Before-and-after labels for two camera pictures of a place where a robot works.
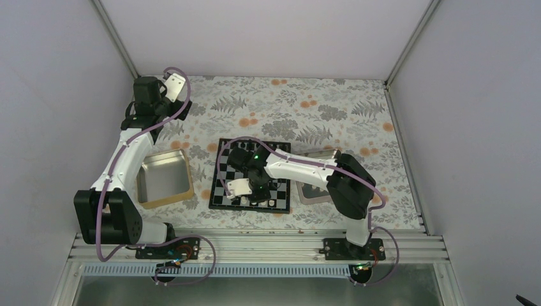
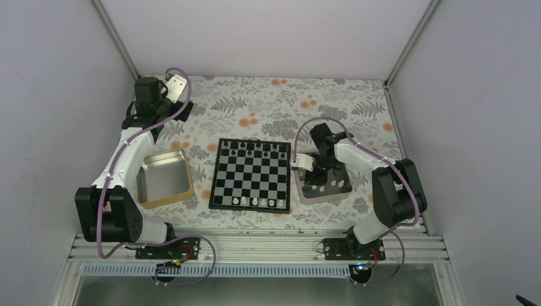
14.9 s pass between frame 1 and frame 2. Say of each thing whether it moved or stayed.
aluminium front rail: stayed
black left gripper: stayed
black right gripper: moved
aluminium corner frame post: stayed
